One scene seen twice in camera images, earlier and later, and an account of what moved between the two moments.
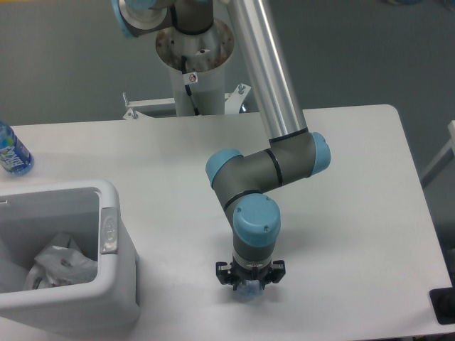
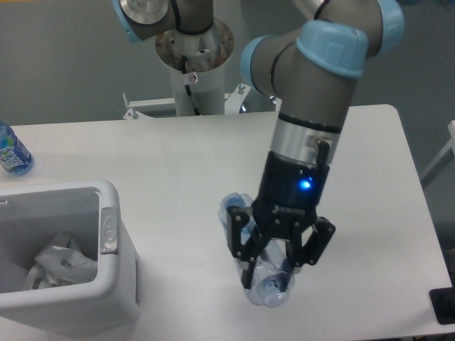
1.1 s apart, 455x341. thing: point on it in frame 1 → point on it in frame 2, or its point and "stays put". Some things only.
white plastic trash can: x=30 y=220 stays put
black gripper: x=232 y=275 → x=288 y=199
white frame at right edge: x=443 y=158 stays put
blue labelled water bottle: x=14 y=157 stays put
